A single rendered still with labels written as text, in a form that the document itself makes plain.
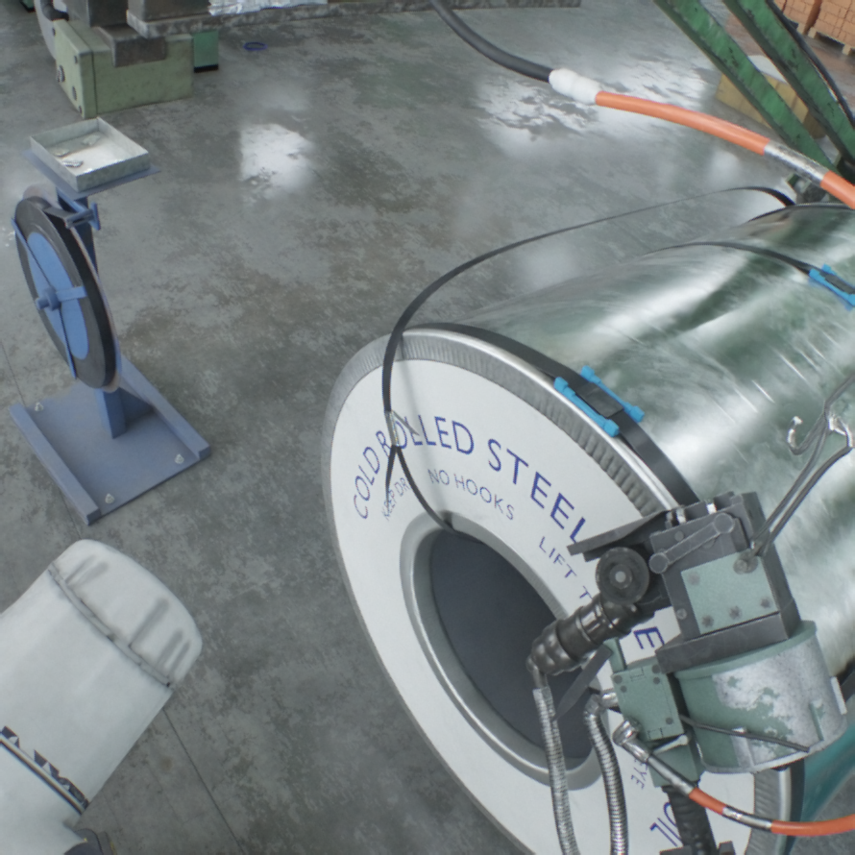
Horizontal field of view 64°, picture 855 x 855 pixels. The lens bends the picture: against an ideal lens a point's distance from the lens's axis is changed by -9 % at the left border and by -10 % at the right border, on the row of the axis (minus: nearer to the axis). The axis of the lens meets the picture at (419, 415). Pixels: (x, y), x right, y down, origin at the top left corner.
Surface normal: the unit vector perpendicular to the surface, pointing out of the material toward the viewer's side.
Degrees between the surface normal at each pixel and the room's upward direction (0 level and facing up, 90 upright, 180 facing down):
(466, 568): 64
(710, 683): 75
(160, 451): 0
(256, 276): 0
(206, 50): 90
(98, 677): 39
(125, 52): 90
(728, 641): 58
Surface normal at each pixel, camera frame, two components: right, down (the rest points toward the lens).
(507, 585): 0.49, -0.09
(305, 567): 0.13, -0.71
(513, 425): -0.80, 0.33
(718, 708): -0.80, 0.07
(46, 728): 0.58, -0.40
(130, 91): 0.57, 0.65
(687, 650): -0.58, -0.06
